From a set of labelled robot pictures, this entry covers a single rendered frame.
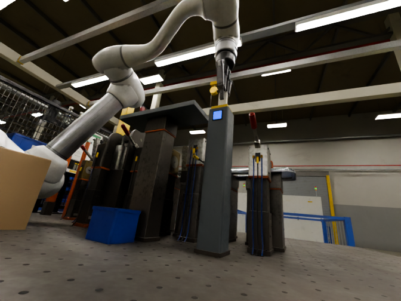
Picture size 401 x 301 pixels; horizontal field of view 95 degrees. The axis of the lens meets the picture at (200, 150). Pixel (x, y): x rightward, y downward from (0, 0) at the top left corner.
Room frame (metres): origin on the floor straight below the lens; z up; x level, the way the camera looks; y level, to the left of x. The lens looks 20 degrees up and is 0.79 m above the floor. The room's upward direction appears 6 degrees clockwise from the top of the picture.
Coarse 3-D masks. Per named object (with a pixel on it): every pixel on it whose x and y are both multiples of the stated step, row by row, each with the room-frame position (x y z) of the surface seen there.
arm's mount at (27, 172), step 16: (0, 160) 0.53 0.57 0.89; (16, 160) 0.56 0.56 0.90; (32, 160) 0.59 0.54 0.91; (48, 160) 0.63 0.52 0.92; (0, 176) 0.54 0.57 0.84; (16, 176) 0.57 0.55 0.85; (32, 176) 0.60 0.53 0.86; (0, 192) 0.56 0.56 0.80; (16, 192) 0.59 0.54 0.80; (32, 192) 0.62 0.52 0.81; (0, 208) 0.57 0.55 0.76; (16, 208) 0.60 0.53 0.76; (32, 208) 0.63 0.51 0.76; (0, 224) 0.58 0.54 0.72; (16, 224) 0.61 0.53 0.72
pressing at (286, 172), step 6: (246, 168) 0.76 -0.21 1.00; (276, 168) 0.70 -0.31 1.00; (282, 168) 0.69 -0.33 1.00; (288, 168) 0.69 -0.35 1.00; (180, 174) 1.01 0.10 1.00; (282, 174) 0.78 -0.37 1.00; (288, 174) 0.77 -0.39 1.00; (294, 174) 0.75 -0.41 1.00; (240, 180) 0.96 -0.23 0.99; (288, 180) 0.85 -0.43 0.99
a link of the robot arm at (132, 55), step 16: (192, 0) 0.43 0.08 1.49; (208, 0) 0.40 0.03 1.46; (224, 0) 0.40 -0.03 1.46; (176, 16) 0.48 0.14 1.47; (208, 16) 0.45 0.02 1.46; (224, 16) 0.45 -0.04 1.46; (160, 32) 0.55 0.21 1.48; (176, 32) 0.55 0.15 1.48; (128, 48) 0.64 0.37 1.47; (144, 48) 0.63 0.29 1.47; (160, 48) 0.61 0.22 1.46; (128, 64) 0.69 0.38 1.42
